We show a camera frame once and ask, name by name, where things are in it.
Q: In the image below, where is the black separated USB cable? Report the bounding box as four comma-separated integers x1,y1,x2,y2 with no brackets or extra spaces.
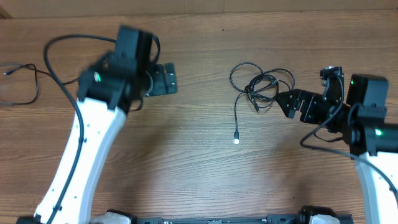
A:
0,63,80,106

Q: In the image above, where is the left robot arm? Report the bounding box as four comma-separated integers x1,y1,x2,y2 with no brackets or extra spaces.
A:
18,26,177,223

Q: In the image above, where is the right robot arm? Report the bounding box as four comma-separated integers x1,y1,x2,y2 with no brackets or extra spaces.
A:
276,74,397,223

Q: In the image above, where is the black right camera cable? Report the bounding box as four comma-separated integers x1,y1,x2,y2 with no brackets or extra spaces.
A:
299,74,398,197

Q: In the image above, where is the black camera cable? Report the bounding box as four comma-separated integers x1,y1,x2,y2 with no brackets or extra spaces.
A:
299,74,398,197
42,34,161,224

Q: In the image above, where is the black left camera cable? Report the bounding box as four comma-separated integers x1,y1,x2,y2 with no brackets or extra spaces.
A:
42,34,161,224

